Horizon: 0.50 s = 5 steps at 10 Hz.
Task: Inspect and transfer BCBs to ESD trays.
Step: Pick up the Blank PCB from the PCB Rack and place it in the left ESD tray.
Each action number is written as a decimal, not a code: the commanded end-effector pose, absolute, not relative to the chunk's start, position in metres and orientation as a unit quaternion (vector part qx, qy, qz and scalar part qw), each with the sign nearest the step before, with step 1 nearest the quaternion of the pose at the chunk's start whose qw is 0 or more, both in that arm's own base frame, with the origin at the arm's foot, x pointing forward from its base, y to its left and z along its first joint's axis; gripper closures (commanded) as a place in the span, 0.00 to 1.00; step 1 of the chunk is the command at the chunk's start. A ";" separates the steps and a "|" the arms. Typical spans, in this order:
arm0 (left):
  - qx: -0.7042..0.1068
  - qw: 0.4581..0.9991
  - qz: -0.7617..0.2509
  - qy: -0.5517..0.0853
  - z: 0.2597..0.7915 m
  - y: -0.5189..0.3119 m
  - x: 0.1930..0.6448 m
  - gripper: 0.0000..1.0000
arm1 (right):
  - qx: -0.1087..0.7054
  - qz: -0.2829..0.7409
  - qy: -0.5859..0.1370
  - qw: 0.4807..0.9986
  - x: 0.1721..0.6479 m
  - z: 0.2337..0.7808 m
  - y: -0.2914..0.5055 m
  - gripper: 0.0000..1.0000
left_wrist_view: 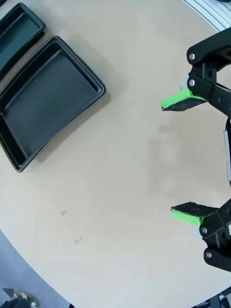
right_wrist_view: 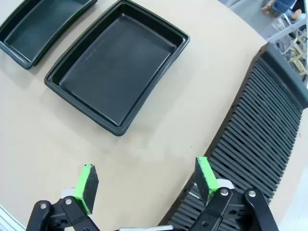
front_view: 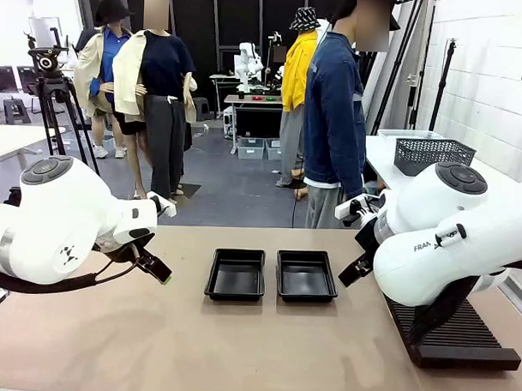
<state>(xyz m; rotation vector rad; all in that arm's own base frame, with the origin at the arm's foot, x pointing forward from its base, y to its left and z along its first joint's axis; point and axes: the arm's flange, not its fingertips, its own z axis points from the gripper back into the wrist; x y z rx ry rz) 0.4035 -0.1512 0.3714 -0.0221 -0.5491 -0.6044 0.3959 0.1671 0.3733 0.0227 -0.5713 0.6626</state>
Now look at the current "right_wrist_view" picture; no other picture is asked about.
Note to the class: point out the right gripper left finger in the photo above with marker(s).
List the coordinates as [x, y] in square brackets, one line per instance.
[84, 190]

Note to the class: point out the black ESD plastic tray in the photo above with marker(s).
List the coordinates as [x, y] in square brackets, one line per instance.
[115, 72]
[36, 26]

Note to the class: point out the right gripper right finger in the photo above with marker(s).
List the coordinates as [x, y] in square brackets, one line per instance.
[207, 178]

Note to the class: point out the black slotted PCB rack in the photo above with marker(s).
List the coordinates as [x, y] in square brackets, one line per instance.
[260, 125]

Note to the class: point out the clear plastic storage bin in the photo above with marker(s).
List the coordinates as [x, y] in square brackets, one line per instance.
[293, 48]

